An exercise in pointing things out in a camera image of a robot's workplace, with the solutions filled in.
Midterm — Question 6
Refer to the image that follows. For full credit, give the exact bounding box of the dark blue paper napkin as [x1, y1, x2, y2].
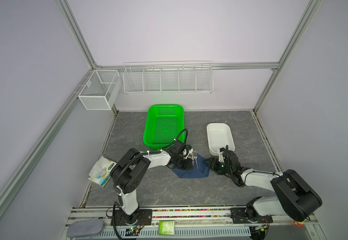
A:
[172, 154, 210, 179]

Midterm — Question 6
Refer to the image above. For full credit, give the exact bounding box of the silver fork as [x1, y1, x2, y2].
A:
[192, 151, 198, 168]

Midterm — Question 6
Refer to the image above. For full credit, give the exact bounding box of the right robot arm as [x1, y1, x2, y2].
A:
[204, 146, 323, 223]

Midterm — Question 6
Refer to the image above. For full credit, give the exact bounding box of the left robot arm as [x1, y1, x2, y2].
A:
[111, 129, 197, 225]

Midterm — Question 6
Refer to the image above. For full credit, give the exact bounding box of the white ceramic dish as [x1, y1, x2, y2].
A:
[207, 123, 235, 156]

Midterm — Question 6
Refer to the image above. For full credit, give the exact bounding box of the green plastic basket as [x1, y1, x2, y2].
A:
[143, 105, 185, 149]

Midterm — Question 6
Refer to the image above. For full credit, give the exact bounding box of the tissue pack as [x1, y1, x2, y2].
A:
[88, 156, 117, 188]

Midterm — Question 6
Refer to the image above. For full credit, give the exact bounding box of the white mesh box basket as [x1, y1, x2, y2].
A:
[78, 70, 122, 111]

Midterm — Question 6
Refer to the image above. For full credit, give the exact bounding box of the grey cloth pad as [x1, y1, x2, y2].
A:
[66, 220, 105, 238]

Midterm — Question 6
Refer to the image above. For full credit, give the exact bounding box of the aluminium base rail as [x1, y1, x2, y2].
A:
[62, 204, 322, 240]

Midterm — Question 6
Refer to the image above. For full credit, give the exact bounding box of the white wire shelf rack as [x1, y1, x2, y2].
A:
[123, 61, 214, 94]

